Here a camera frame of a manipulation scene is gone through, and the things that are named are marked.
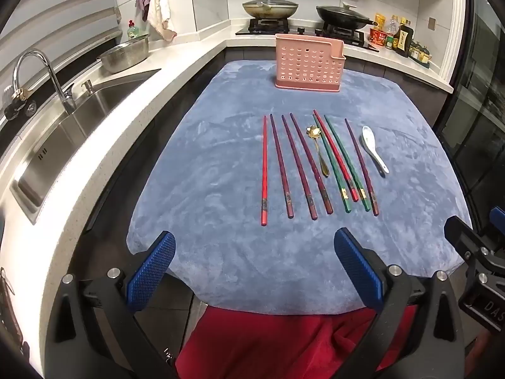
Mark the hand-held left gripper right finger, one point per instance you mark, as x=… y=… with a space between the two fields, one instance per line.
x=357 y=270

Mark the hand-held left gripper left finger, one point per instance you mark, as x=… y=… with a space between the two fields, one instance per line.
x=152 y=272

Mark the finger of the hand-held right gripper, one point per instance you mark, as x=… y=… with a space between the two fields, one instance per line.
x=467 y=239
x=498 y=217

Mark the green chopstick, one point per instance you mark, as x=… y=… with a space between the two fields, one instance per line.
x=344 y=158
x=344 y=201

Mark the maroon chopstick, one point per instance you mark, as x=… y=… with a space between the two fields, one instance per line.
x=281 y=166
x=311 y=166
x=298 y=166
x=361 y=166

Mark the white ceramic spoon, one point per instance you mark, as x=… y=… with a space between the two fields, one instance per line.
x=367 y=134

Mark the red chopstick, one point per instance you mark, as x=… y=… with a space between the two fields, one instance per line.
x=322 y=126
x=264 y=166

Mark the gold flower spoon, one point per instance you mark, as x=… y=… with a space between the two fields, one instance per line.
x=313 y=131

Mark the pink perforated utensil holder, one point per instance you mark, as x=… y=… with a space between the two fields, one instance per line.
x=307 y=67

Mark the blue table cloth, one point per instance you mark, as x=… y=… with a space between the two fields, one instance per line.
x=236 y=252

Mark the red garment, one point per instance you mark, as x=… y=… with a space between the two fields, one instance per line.
x=276 y=347

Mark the glass sliding door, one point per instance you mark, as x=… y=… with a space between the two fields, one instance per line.
x=473 y=106

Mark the stainless steel sink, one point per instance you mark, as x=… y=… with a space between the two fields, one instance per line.
x=79 y=126

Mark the spice jar rack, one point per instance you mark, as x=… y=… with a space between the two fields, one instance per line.
x=419 y=53

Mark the sink soap dispenser pump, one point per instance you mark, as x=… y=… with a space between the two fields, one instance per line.
x=87 y=87

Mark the dark soy sauce bottle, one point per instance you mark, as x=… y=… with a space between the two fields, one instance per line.
x=403 y=39

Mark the small green seasoning bottle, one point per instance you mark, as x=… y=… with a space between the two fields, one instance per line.
x=389 y=43

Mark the chrome faucet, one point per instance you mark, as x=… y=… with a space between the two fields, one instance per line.
x=59 y=87

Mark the black tap valve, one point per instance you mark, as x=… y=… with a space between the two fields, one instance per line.
x=17 y=106

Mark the stainless steel basin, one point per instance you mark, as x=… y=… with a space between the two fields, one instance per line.
x=124 y=55

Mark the clear oil bottle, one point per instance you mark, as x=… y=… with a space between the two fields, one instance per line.
x=391 y=25

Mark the yellow seasoning packet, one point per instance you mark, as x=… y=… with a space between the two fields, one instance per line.
x=379 y=20

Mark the green dish soap bottle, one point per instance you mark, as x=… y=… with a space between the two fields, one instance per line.
x=134 y=30

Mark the black wok with lid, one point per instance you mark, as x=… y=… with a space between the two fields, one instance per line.
x=343 y=15

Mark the black gas stove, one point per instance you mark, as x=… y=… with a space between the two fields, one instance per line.
x=276 y=27

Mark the white hanging towel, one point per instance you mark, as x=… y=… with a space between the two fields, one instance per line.
x=159 y=8

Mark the olive wok with glass lid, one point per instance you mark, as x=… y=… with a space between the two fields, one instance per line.
x=270 y=8

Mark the window blinds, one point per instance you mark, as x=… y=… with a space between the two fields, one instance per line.
x=59 y=8

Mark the wall switch plate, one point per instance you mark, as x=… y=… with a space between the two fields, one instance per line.
x=432 y=23

